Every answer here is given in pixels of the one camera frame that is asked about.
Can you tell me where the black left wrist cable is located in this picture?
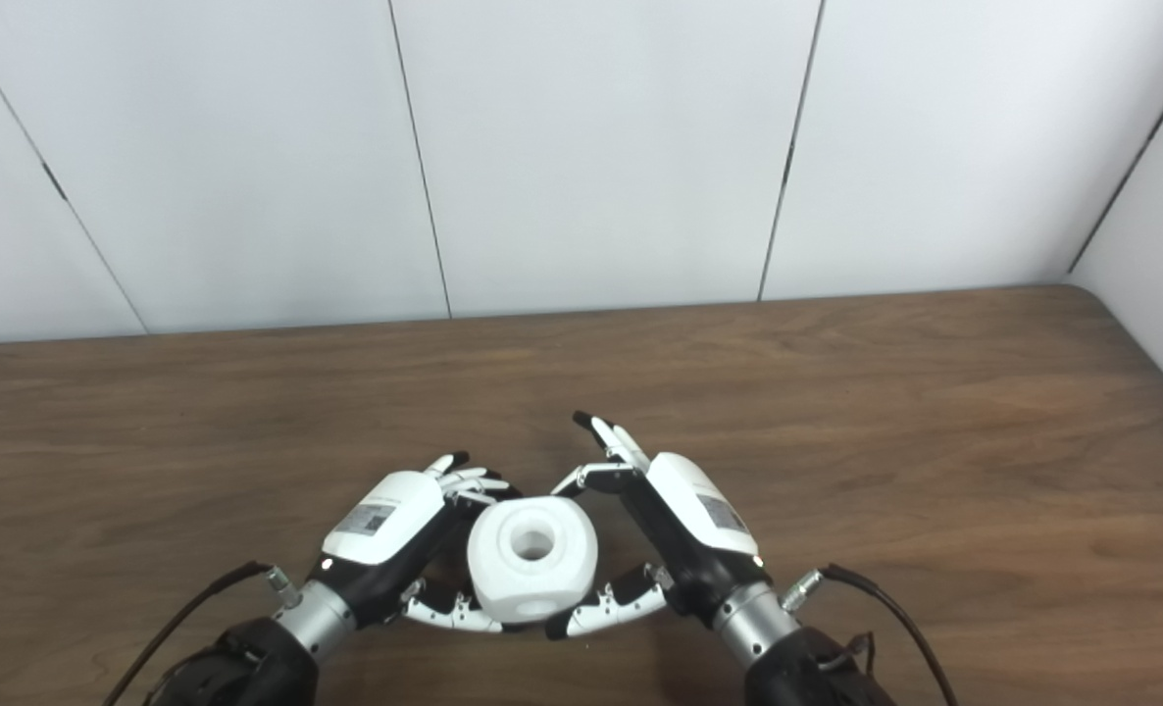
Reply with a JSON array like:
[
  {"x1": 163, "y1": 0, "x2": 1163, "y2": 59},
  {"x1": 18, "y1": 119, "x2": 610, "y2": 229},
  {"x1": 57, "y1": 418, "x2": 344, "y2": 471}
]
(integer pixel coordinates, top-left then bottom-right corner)
[{"x1": 101, "y1": 561, "x2": 275, "y2": 706}]

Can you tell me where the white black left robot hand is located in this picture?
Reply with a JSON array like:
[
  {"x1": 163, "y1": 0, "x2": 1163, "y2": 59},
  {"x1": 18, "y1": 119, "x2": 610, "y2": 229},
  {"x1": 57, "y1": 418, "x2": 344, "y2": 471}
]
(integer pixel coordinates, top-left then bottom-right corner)
[{"x1": 312, "y1": 451, "x2": 524, "y2": 633}]

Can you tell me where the round white plastic piece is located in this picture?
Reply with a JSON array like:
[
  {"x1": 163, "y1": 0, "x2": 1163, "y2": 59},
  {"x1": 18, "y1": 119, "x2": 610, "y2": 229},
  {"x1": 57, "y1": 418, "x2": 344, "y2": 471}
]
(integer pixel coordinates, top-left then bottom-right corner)
[{"x1": 467, "y1": 496, "x2": 600, "y2": 626}]

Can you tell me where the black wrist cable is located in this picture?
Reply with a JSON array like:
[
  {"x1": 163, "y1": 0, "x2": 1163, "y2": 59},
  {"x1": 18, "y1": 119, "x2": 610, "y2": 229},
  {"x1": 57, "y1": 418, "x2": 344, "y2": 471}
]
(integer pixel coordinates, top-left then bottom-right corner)
[
  {"x1": 822, "y1": 563, "x2": 960, "y2": 706},
  {"x1": 101, "y1": 561, "x2": 275, "y2": 706}
]

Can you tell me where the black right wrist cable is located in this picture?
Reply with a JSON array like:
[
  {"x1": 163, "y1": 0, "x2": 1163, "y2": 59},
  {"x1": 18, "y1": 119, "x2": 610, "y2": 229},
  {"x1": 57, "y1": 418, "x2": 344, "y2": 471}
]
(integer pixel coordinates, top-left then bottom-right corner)
[{"x1": 822, "y1": 563, "x2": 960, "y2": 706}]

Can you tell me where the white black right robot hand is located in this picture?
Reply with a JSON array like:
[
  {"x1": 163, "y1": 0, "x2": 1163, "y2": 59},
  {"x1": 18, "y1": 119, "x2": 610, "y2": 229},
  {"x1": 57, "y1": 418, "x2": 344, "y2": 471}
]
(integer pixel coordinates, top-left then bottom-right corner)
[{"x1": 545, "y1": 411, "x2": 769, "y2": 641}]

